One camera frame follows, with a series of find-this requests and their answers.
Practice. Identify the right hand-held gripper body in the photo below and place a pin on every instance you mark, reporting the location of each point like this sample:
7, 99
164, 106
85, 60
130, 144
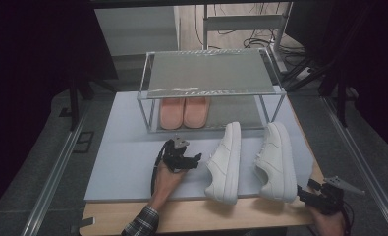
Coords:
330, 201

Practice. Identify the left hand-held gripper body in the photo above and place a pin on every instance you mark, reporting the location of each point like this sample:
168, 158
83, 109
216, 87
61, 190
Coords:
175, 157

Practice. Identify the white sneaker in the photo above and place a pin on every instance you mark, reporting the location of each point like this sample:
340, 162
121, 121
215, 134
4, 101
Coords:
280, 164
226, 164

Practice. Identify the pink rubber slipper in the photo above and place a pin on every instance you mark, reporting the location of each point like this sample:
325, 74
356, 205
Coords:
171, 113
196, 112

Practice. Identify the metal shoe rack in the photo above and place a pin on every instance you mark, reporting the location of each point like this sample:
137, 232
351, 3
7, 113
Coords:
211, 72

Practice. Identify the person's right hand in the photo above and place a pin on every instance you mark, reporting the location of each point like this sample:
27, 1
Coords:
329, 227

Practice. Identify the person's left hand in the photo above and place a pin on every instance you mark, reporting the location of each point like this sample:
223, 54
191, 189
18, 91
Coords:
165, 183

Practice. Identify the pale blue table mat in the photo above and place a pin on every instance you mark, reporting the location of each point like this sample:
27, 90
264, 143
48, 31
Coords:
126, 164

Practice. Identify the black tripod stand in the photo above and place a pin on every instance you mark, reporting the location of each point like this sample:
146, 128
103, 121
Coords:
340, 98
74, 105

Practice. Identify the black floor socket plate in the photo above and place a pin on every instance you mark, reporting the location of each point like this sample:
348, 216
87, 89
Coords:
83, 142

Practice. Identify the black table clamp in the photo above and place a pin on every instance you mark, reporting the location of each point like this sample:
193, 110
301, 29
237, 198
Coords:
83, 224

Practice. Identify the white cabinet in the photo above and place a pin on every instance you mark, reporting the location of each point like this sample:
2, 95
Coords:
136, 29

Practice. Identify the aluminium floor rail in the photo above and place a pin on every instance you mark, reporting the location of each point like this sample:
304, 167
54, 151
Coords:
361, 164
55, 173

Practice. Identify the grey metal frame stand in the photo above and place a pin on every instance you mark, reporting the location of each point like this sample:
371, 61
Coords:
244, 23

